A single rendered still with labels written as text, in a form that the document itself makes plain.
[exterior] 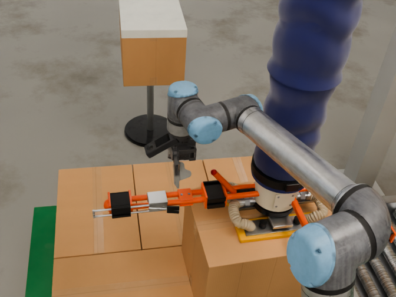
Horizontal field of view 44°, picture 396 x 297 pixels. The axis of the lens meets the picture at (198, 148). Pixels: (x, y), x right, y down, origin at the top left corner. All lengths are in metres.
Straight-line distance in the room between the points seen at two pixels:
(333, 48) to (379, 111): 1.79
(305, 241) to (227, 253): 0.86
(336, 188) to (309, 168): 0.09
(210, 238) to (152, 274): 0.47
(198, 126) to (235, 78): 3.23
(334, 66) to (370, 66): 3.74
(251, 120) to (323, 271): 0.54
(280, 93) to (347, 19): 0.30
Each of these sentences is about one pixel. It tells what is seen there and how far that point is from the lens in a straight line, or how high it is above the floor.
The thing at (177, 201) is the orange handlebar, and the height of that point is 1.08.
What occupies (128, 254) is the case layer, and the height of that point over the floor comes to 0.54.
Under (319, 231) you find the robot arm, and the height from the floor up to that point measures 1.65.
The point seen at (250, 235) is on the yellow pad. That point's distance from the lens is 1.87.
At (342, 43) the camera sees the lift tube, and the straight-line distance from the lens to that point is 1.48.
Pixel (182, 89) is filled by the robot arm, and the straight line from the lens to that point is 1.46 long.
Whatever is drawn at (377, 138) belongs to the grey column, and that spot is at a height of 0.49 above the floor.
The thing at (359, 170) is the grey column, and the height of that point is 0.21.
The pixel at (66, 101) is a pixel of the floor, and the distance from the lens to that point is 4.22.
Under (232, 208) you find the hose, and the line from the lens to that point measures 1.86.
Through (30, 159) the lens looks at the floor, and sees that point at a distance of 3.68.
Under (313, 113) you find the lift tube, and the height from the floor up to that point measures 1.50.
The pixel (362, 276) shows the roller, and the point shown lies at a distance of 2.43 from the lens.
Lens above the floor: 2.38
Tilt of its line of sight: 40 degrees down
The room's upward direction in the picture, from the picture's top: 5 degrees clockwise
